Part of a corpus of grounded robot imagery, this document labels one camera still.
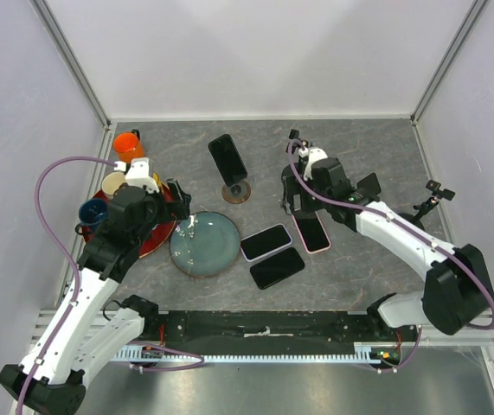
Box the pink case phone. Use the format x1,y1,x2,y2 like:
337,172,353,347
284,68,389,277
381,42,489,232
292,212,330,254

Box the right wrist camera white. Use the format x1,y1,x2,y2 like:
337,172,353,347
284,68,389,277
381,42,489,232
298,147,328,182

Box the purple cable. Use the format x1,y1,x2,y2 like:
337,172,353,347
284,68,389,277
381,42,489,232
15,155,120,415
285,137,494,332

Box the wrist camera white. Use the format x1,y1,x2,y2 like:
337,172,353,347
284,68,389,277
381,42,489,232
298,147,328,182
114,157,161,194

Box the black folding phone stand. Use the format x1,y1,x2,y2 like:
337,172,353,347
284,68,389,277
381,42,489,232
350,173,382,206

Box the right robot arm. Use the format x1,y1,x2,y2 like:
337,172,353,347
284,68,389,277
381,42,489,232
281,158,494,341

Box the black round phone stand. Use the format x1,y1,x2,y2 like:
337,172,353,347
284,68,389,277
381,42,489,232
285,129,314,190

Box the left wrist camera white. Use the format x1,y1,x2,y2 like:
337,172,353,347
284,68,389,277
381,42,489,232
114,157,161,194

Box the teal ceramic plate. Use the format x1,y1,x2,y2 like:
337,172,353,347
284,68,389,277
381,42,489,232
169,211,241,278

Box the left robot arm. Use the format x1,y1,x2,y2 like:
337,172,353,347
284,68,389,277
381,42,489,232
0,179,191,414

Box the orange mug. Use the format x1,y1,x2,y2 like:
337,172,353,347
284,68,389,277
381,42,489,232
112,129,145,163

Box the dark blue mug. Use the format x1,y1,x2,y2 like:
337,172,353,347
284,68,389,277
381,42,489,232
74,198,108,236

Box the lavender case phone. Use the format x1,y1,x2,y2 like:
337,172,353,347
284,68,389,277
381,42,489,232
241,223,292,262

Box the cream mug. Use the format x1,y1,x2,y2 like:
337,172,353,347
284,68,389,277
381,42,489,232
100,171,126,201

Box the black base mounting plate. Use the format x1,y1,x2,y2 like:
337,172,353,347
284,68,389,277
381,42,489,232
139,310,399,357

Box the red round tray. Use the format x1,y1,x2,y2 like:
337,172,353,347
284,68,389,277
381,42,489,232
82,184,177,259

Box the black phone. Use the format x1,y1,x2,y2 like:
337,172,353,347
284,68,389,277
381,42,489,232
208,134,247,187
249,247,305,290

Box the grey cable duct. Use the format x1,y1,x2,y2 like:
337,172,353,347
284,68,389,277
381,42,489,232
111,344,400,365

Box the black phone on wooden stand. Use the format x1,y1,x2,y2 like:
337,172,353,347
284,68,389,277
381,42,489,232
208,134,247,187

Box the yellow mug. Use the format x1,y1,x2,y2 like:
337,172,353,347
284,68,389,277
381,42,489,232
152,173,164,193

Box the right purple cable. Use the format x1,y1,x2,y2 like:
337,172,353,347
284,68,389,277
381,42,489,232
285,137,494,332

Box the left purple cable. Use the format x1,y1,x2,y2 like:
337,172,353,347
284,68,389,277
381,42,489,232
15,155,120,415

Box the black weighted phone stand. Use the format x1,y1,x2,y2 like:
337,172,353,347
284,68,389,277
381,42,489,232
400,180,456,230

